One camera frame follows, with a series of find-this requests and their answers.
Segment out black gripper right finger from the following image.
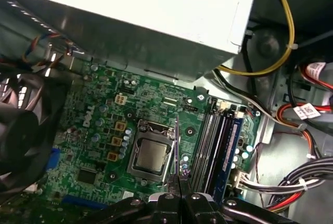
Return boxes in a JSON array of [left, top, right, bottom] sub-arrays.
[[181, 176, 298, 224]]

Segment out red SATA wire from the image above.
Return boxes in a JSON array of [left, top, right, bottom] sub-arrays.
[[298, 62, 333, 91]]

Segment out grey black cable bundle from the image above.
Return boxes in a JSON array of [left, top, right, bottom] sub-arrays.
[[240, 156, 333, 204]]

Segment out twisted multicoloured fan wires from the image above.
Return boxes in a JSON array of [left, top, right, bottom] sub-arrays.
[[21, 33, 76, 72]]

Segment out metal socket cover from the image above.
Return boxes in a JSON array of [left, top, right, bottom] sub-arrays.
[[126, 119, 175, 183]]

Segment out black PC case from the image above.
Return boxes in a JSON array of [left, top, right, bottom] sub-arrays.
[[0, 0, 333, 224]]

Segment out green motherboard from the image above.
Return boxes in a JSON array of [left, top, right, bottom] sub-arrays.
[[23, 60, 263, 209]]

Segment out motherboard RAM slot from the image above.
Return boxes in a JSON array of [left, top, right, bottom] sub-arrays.
[[193, 113, 214, 187], [199, 114, 222, 191], [207, 116, 231, 195]]

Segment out black case fan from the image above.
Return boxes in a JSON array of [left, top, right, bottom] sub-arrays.
[[0, 62, 69, 199]]

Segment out grey power supply unit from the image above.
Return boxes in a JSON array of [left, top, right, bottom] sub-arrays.
[[0, 0, 262, 84]]

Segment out blue board connector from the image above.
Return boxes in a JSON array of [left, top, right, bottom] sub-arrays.
[[47, 148, 62, 170]]

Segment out silver CPU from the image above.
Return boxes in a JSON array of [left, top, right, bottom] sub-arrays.
[[133, 139, 168, 170]]

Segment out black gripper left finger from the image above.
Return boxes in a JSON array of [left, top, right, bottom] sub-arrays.
[[75, 174, 183, 224]]

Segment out red orange power wires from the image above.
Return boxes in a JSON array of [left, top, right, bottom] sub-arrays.
[[274, 100, 333, 154]]

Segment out socket locking lever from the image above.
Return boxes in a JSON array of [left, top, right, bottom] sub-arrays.
[[161, 129, 175, 183]]

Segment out blue RAM stick white label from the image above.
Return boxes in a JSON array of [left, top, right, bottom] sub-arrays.
[[214, 117, 245, 199]]

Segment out yellow wire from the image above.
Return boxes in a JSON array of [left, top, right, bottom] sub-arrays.
[[214, 0, 296, 76]]

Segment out blue expansion slot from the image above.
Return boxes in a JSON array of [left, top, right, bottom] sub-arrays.
[[61, 194, 111, 210]]

